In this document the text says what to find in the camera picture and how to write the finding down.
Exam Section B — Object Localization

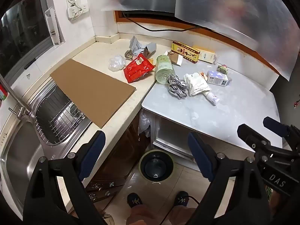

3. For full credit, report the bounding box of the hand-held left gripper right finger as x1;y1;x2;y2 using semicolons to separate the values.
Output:
187;131;270;225

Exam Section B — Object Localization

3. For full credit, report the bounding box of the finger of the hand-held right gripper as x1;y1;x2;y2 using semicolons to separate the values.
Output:
263;116;300;150
237;123;272;154

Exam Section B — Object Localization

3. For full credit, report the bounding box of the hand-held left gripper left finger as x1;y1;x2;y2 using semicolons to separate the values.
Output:
23;130;106;225

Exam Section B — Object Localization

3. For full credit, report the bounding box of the round dark bin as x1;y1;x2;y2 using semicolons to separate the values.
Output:
139;149;174;182

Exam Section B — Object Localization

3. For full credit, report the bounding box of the green label glass bottle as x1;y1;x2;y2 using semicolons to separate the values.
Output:
155;55;176;85

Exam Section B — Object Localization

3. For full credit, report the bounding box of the red snack packet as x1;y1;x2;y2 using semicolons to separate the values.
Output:
123;53;155;83

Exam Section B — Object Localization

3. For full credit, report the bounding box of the brown wooden cabinet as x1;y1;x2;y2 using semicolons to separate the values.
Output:
87;122;150;202

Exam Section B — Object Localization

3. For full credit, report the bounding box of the white cabinet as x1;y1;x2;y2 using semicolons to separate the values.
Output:
150;115;204;167

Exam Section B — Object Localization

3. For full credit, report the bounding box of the person's right shoe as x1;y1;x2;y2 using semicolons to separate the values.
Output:
174;191;190;207

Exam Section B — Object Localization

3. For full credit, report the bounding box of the person's shoe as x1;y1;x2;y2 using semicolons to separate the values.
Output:
174;191;190;207
127;193;143;208

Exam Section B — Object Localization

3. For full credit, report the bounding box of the small white bottle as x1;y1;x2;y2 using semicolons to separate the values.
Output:
203;91;220;106

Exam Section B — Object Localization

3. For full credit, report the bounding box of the translucent white plastic bag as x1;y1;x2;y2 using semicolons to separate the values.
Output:
138;110;155;137

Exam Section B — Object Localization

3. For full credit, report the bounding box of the brown cardboard sheet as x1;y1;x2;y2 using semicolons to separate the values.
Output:
50;59;137;129

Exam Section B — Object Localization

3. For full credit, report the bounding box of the white purple carton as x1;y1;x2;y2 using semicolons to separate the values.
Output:
206;70;232;87

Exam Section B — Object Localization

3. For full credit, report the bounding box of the person's left shoe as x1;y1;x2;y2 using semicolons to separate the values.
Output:
127;193;143;208

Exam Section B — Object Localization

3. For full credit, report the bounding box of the person's right leg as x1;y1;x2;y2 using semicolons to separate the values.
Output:
162;206;196;225

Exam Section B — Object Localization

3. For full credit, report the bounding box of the person's leg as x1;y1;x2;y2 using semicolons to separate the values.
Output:
127;204;155;225
162;206;196;225

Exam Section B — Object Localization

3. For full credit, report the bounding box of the white plastic packet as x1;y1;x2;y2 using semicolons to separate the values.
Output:
183;72;211;97

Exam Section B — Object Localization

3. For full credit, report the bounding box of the crumpled silver foil wrapper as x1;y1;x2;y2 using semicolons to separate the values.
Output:
167;74;188;99

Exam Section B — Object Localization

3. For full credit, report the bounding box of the stainless steel sink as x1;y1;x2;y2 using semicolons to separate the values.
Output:
0;75;93;214

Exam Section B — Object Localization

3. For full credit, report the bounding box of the person's left leg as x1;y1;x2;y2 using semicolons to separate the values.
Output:
127;204;155;225

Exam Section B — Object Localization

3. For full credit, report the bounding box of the pale yellow box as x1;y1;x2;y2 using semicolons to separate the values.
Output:
193;45;216;64

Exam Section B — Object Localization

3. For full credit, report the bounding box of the crumpled clear plastic bag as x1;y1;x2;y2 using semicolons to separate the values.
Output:
108;54;127;72

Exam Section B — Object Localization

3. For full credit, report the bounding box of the brown paper cup white lid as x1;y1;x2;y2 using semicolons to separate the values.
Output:
167;50;184;66

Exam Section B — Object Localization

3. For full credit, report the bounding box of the steel faucet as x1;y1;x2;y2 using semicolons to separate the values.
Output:
0;74;32;120

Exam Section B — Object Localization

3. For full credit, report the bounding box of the yellow red long box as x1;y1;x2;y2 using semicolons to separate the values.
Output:
172;41;201;63

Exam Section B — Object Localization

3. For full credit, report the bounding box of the grey foil bag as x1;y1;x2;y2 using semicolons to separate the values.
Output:
130;36;157;57

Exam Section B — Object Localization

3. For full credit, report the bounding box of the white power strip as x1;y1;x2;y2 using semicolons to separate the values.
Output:
68;5;88;19

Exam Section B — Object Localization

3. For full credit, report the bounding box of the dark window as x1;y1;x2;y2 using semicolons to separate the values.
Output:
0;0;53;69

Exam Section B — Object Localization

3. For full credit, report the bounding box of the wire dish rack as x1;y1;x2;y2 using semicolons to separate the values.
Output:
35;84;86;146

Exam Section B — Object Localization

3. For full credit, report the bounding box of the white plastic wall holder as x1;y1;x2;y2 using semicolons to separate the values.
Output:
44;7;62;46

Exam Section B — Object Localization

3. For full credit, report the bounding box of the black power cable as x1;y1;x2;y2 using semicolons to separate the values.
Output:
122;10;204;32

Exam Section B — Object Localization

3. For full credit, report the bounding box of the orange wooden window frame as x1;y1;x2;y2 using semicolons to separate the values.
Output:
114;10;282;75

